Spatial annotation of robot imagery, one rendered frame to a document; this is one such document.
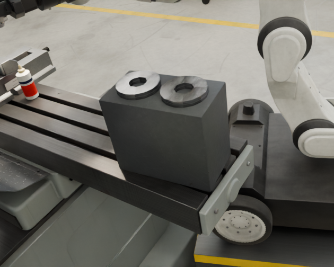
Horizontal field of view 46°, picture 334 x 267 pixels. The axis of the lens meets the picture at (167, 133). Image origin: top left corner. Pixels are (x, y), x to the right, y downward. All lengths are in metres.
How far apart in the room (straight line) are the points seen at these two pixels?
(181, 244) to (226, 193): 0.84
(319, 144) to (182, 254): 0.70
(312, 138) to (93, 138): 0.66
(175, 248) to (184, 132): 0.98
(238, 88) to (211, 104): 2.14
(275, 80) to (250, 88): 1.69
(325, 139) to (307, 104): 0.12
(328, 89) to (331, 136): 1.56
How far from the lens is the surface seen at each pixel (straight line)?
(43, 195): 1.11
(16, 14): 1.04
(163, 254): 1.63
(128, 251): 1.52
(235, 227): 1.33
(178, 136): 0.72
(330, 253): 1.39
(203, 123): 0.68
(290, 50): 1.10
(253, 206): 1.23
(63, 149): 1.00
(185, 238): 1.66
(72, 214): 1.20
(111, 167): 0.90
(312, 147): 1.30
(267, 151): 1.44
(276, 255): 1.36
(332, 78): 2.95
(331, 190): 1.33
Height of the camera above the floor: 1.52
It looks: 38 degrees down
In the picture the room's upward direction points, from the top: 11 degrees counter-clockwise
